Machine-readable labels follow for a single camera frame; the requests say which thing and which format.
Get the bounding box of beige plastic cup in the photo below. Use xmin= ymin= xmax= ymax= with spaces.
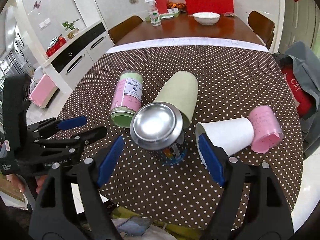
xmin=154 ymin=71 xmax=198 ymax=129

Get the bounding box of clear spray bottle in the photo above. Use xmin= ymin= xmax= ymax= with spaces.
xmin=144 ymin=0 xmax=161 ymax=27

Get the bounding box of white paper cup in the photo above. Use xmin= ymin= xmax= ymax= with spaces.
xmin=195 ymin=118 xmax=254 ymax=166

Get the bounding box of brown polka dot tablecloth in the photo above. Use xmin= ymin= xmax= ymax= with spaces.
xmin=48 ymin=44 xmax=304 ymax=230

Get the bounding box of green flat box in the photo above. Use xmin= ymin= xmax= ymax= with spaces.
xmin=159 ymin=8 xmax=180 ymax=20

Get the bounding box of pink green labelled jar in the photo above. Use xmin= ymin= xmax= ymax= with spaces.
xmin=110 ymin=70 xmax=143 ymax=128

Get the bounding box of white ceramic bowl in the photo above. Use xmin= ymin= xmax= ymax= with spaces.
xmin=193 ymin=12 xmax=221 ymax=25

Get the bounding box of blue steel tumbler cup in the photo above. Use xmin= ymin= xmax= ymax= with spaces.
xmin=130 ymin=102 xmax=187 ymax=166

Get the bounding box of left wooden chair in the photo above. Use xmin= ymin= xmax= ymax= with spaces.
xmin=108 ymin=15 xmax=143 ymax=44

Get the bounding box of white sideboard cabinet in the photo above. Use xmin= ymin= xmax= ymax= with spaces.
xmin=42 ymin=21 xmax=113 ymax=94

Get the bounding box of small red box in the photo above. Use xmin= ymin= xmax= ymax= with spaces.
xmin=155 ymin=0 xmax=169 ymax=14

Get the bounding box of person's left hand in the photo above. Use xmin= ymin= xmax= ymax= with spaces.
xmin=6 ymin=174 xmax=47 ymax=193

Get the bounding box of wooden chair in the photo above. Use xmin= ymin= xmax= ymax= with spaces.
xmin=248 ymin=11 xmax=275 ymax=49
xmin=108 ymin=15 xmax=143 ymax=44

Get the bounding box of red gift bag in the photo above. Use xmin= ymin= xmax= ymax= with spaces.
xmin=185 ymin=0 xmax=234 ymax=15

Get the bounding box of right wooden chair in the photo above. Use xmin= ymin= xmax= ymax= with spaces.
xmin=248 ymin=11 xmax=275 ymax=49

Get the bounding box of red box on cabinet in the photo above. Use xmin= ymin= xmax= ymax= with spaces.
xmin=46 ymin=35 xmax=67 ymax=57

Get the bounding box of pink cushioned stool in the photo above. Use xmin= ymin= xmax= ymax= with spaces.
xmin=29 ymin=74 xmax=57 ymax=108

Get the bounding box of pink translucent cup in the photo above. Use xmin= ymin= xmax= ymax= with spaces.
xmin=248 ymin=105 xmax=284 ymax=153

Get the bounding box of small potted plant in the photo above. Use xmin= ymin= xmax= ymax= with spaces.
xmin=61 ymin=18 xmax=80 ymax=39

